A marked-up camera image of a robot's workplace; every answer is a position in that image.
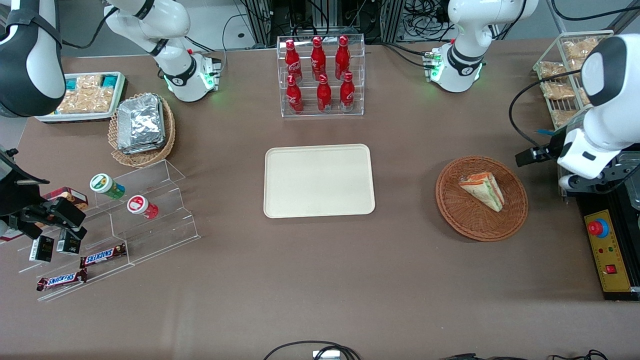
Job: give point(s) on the clear acrylic bottle rack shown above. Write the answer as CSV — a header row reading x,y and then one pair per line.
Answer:
x,y
322,107

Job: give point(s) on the small silver device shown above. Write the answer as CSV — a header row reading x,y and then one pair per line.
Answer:
x,y
326,355

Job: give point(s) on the red cola bottle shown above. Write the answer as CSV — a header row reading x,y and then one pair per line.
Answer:
x,y
318,60
342,59
347,94
324,96
294,97
293,62

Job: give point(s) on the brown Snickers bar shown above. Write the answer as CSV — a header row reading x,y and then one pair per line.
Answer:
x,y
102,255
61,280

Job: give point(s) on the green can white lid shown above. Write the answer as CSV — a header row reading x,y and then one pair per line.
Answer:
x,y
106,186

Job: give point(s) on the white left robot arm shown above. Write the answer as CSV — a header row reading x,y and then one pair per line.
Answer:
x,y
470,30

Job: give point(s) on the white snack bin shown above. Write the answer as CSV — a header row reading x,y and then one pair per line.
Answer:
x,y
50,117

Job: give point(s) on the grey metal bracket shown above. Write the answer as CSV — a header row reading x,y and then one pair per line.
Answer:
x,y
631,175

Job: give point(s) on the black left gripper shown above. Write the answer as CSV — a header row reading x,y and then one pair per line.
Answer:
x,y
551,148

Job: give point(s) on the round brown wicker basket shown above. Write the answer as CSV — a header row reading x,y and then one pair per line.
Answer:
x,y
475,220

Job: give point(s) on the clear wrapped cookie pack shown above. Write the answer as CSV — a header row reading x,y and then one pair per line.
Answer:
x,y
558,90
565,117
552,69
580,48

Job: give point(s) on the yellow emergency stop control box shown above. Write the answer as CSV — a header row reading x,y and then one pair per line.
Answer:
x,y
612,255

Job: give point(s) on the brown chocolate box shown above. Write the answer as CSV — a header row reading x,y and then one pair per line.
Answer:
x,y
72,196

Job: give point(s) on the teal labelled cracker pack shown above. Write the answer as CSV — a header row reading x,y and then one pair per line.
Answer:
x,y
102,97
75,100

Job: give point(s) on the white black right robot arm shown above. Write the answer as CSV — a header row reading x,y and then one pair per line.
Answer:
x,y
170,30

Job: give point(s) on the clear acrylic stepped shelf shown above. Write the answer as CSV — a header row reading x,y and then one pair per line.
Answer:
x,y
160,235

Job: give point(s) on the silver foil pouch stack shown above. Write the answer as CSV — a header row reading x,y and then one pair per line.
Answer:
x,y
141,122

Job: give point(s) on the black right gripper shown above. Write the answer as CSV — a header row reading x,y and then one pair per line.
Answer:
x,y
15,192

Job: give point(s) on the aluminium frame profile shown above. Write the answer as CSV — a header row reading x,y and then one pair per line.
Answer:
x,y
392,20
260,20

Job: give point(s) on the oval tan wicker basket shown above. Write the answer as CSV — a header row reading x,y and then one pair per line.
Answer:
x,y
140,159

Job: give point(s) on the triangle sandwich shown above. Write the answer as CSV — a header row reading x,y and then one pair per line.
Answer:
x,y
482,189

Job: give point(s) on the red can white lid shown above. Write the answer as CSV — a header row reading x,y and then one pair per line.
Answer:
x,y
141,206

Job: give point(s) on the beige plastic tray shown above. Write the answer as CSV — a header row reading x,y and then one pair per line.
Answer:
x,y
319,181

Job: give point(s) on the small black box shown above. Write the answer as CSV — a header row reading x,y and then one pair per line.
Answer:
x,y
68,244
41,249

